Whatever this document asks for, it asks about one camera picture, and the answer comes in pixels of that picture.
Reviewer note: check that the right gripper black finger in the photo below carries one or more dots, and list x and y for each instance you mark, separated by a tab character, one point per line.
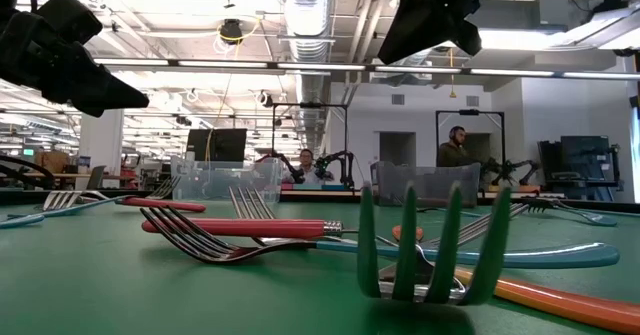
425	25

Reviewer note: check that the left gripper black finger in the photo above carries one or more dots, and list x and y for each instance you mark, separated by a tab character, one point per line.
90	90

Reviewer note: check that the background black robot arm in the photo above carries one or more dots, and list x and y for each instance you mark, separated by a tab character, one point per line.
510	166
299	175
345	167

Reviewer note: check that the white square column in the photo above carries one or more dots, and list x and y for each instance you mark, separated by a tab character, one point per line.
100	145

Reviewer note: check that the cardboard box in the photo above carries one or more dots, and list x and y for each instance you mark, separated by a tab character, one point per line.
50	162

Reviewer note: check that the grey chair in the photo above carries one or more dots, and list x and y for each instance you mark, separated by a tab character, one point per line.
96	177

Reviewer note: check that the long ceiling light bar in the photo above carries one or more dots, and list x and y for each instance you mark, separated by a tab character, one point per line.
320	67

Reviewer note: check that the person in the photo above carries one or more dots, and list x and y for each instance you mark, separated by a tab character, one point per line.
452	155
307	175

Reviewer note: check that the black computer monitor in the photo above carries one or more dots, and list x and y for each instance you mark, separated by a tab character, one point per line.
220	145

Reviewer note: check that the dark grey plastic container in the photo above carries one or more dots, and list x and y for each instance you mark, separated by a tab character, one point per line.
430	182

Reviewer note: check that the clear plastic container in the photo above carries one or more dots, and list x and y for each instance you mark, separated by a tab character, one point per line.
220	185

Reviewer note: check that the background workbench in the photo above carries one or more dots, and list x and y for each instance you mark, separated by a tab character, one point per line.
325	193

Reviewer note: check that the blue black equipment cart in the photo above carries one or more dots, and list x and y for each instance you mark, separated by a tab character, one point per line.
580	160

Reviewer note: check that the green table mat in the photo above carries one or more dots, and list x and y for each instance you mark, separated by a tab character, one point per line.
125	295

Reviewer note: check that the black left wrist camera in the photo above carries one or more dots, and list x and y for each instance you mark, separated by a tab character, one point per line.
70	17

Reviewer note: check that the black metal stand frame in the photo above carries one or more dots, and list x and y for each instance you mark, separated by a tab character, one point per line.
310	105
470	111

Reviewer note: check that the silver ventilation duct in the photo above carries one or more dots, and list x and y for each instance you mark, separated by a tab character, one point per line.
307	15

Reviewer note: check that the black table frame rail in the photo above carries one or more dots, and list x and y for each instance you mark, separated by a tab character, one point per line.
10	196

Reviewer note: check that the black ceiling dome camera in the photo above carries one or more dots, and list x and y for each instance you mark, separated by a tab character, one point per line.
231	32

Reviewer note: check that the small black ceiling camera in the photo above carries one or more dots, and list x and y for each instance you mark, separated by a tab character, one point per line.
266	100

